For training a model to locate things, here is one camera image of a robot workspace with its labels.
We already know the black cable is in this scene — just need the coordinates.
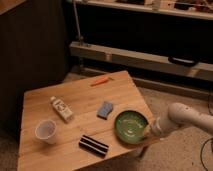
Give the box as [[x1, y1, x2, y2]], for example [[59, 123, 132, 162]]
[[199, 137, 213, 169]]

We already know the black white striped box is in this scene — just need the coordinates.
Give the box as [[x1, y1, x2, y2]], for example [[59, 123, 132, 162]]
[[79, 135, 109, 157]]

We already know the wooden shelf with clutter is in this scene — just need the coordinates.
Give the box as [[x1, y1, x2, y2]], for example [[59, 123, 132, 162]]
[[67, 0, 213, 21]]

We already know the blue sponge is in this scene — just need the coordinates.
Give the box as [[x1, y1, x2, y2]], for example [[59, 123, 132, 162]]
[[97, 101, 113, 119]]

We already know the clear plastic cup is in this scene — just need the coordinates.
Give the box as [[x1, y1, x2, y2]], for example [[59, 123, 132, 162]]
[[35, 120, 57, 144]]

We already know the white carton bottle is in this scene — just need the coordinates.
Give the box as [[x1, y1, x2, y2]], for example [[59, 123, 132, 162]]
[[50, 96, 73, 123]]

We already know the black handle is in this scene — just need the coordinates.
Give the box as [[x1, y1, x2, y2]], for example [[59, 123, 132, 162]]
[[168, 57, 199, 67]]

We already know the wooden table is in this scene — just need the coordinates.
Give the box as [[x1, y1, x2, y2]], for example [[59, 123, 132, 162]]
[[18, 71, 154, 171]]

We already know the long wooden beam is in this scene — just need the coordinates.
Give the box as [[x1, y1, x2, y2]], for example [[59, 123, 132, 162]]
[[69, 41, 213, 81]]

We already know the metal pole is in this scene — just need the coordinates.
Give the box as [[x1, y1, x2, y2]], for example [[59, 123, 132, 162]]
[[73, 0, 83, 45]]

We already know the orange carrot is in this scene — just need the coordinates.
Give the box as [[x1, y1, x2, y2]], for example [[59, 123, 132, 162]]
[[90, 76, 113, 86]]

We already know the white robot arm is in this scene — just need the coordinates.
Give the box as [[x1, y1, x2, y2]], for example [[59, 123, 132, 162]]
[[142, 103, 213, 138]]

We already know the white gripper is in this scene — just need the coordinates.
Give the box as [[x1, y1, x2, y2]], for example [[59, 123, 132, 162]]
[[143, 121, 162, 137]]

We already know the green ceramic bowl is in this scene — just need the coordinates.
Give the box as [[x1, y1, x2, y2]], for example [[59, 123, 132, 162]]
[[114, 110, 149, 144]]

